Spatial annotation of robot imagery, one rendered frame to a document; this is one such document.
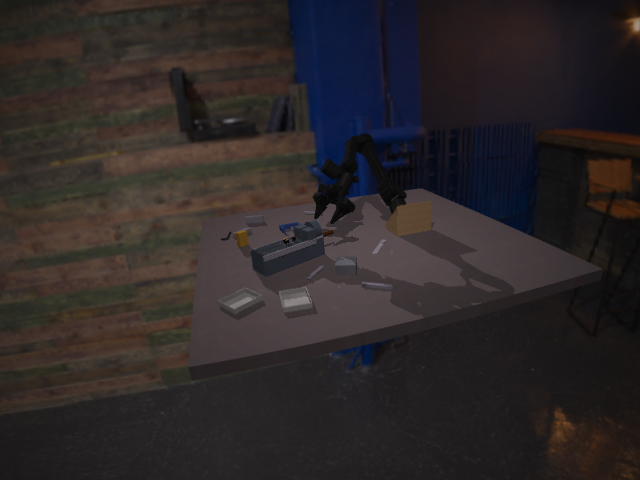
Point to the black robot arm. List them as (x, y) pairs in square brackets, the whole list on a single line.
[(364, 144)]

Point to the blue c-clamp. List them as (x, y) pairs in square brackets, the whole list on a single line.
[(287, 226)]

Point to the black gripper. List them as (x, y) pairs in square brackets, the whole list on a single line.
[(343, 205)]

